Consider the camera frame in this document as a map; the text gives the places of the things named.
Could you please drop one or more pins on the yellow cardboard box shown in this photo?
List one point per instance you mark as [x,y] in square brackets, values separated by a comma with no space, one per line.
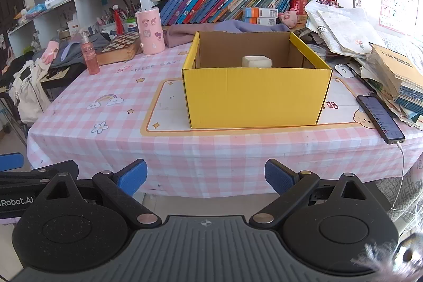
[251,97]

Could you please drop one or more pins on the wooden chess board box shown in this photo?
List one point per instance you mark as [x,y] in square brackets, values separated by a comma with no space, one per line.
[119,49]

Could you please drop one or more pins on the black flat case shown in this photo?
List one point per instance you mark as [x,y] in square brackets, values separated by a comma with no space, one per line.
[62,75]

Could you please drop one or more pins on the beige rubbery block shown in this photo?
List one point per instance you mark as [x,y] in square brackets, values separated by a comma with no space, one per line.
[256,61]

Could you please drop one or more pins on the black smartphone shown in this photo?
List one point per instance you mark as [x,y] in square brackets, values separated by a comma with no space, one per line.
[380,118]

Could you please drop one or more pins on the cup of pens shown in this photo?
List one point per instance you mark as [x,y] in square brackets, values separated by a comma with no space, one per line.
[125,12]

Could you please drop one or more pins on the red tassel ornament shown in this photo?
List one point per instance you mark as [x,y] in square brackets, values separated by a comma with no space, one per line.
[117,21]

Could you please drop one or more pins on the pink spray bottle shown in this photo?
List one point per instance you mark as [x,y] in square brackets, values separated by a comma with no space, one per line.
[90,57]

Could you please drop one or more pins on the row of colourful books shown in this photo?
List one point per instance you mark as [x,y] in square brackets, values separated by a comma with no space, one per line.
[214,3]

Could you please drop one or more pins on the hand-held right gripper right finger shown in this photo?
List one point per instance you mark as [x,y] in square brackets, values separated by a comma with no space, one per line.
[277,176]

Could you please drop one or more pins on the fluffy lilac fur trim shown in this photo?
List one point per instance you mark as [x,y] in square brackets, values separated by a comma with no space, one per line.
[380,259]

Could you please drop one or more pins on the white printed tote bag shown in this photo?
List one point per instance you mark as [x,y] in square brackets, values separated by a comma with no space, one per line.
[29,90]

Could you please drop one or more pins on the stack of worn books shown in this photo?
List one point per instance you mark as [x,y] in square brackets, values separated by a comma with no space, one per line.
[396,77]

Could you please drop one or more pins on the white jar with green lid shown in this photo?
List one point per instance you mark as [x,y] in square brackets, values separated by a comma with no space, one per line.
[133,27]

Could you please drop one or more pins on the pink sticker canister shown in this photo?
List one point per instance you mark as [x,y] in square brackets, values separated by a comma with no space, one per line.
[150,32]

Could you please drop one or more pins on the pink and purple cloth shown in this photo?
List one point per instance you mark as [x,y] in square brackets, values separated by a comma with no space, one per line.
[178,34]

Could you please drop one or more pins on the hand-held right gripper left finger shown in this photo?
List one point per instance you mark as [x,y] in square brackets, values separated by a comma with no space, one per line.
[134,176]

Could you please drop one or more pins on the pink fluffy glove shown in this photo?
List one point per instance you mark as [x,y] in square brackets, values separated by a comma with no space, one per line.
[51,52]

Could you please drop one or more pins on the grey clothes pile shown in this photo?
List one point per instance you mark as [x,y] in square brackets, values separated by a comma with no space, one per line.
[72,50]

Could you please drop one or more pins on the white paper bags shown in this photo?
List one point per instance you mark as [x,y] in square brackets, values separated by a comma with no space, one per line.
[343,31]

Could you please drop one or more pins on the pink pig plush toy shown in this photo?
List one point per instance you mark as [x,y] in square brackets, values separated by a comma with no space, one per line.
[288,18]

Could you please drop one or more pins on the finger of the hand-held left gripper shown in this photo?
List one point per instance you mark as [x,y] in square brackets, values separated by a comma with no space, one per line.
[11,162]
[33,178]

